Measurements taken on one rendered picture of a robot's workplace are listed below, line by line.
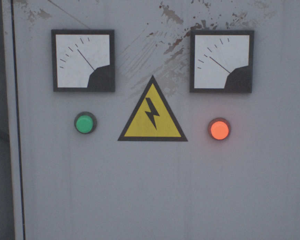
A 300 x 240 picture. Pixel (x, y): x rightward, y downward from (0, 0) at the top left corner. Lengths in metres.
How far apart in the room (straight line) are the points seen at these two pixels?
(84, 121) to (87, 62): 0.08
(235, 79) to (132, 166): 0.18
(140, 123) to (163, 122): 0.03
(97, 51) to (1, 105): 0.32
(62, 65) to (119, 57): 0.07
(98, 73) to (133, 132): 0.09
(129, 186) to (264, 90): 0.22
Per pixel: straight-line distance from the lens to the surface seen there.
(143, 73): 0.80
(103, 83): 0.79
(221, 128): 0.80
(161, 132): 0.81
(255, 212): 0.86
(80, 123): 0.80
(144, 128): 0.81
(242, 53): 0.79
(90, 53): 0.79
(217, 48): 0.78
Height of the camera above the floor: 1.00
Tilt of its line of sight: 14 degrees down
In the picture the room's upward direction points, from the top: straight up
